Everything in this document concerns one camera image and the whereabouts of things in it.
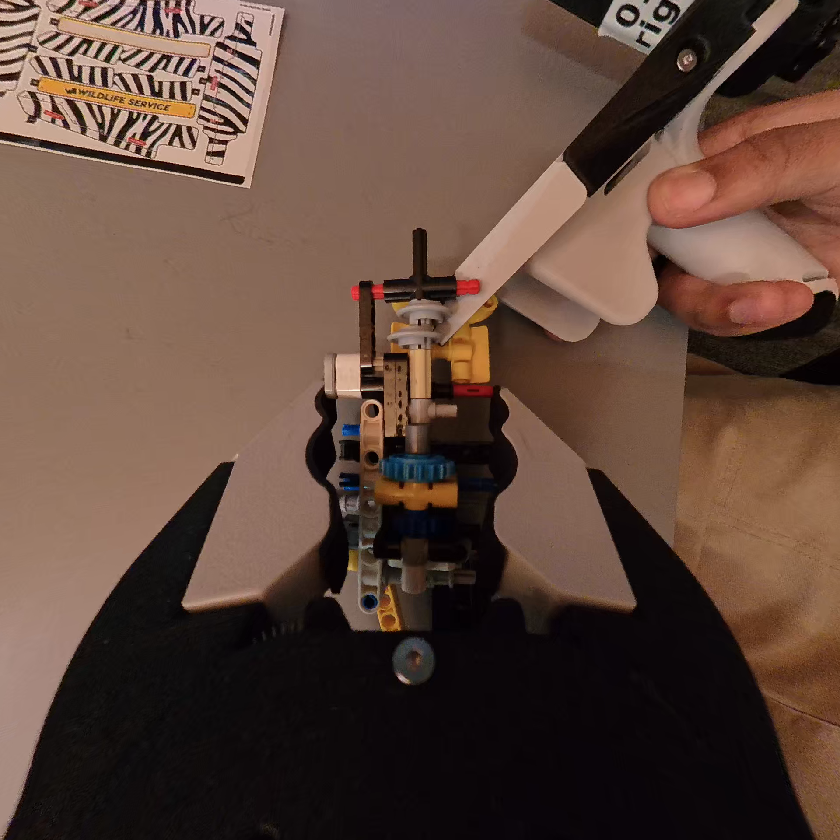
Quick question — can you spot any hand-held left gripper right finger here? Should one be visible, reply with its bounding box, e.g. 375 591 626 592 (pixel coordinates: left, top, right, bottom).
489 387 637 634

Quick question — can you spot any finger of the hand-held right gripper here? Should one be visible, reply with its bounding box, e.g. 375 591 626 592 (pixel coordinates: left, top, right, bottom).
436 157 589 347

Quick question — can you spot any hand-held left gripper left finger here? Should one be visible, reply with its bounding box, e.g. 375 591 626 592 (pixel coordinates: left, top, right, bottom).
182 381 349 621

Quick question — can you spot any multicoloured lego gear assembly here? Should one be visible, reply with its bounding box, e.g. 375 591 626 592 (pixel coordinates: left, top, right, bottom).
323 226 500 634

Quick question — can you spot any person's right hand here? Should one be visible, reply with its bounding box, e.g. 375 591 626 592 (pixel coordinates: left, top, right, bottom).
646 91 840 339

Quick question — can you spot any person's leg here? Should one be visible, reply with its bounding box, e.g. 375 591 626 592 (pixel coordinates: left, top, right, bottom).
672 374 840 840

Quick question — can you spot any dark cloth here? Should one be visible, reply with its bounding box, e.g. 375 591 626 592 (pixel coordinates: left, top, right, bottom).
686 298 840 388

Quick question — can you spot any zebra striped sticker sheet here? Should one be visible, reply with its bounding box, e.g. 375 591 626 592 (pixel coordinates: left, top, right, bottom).
0 0 286 190

